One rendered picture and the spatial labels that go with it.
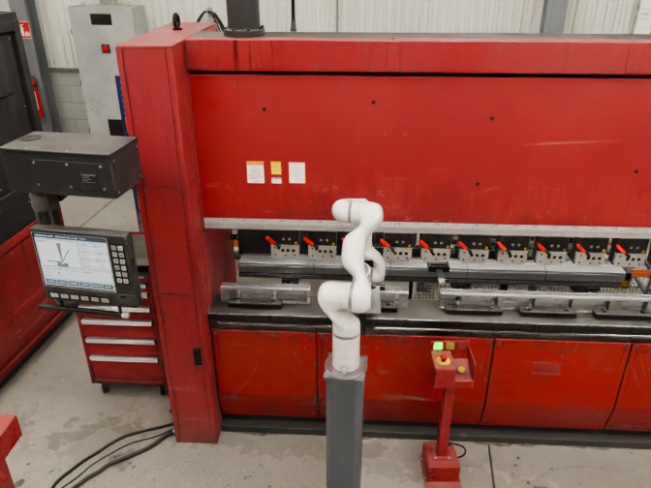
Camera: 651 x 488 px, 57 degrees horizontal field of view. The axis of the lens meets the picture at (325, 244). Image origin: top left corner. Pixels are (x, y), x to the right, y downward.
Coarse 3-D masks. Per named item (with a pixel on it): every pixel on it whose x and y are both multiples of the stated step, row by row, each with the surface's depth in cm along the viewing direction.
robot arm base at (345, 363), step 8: (336, 344) 256; (344, 344) 254; (352, 344) 254; (336, 352) 258; (344, 352) 256; (352, 352) 256; (328, 360) 268; (336, 360) 260; (344, 360) 257; (352, 360) 258; (360, 360) 268; (328, 368) 263; (336, 368) 261; (344, 368) 258; (352, 368) 260; (360, 368) 263; (336, 376) 258; (344, 376) 258; (352, 376) 258; (360, 376) 260
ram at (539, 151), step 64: (256, 128) 289; (320, 128) 287; (384, 128) 285; (448, 128) 284; (512, 128) 282; (576, 128) 280; (640, 128) 278; (256, 192) 304; (320, 192) 302; (384, 192) 300; (448, 192) 298; (512, 192) 296; (576, 192) 294; (640, 192) 292
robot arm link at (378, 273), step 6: (366, 246) 284; (366, 252) 286; (372, 252) 287; (378, 252) 292; (372, 258) 287; (378, 258) 288; (378, 264) 289; (384, 264) 291; (372, 270) 294; (378, 270) 291; (384, 270) 292; (372, 276) 293; (378, 276) 293; (384, 276) 294; (372, 282) 296; (378, 282) 295
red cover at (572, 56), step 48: (192, 48) 272; (240, 48) 271; (288, 48) 270; (336, 48) 269; (384, 48) 267; (432, 48) 266; (480, 48) 265; (528, 48) 264; (576, 48) 263; (624, 48) 261
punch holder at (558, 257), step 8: (536, 240) 313; (544, 240) 307; (552, 240) 307; (560, 240) 306; (568, 240) 306; (536, 248) 314; (552, 248) 309; (560, 248) 308; (536, 256) 312; (544, 256) 311; (552, 256) 310; (560, 256) 310; (544, 264) 313; (552, 264) 313; (560, 264) 312
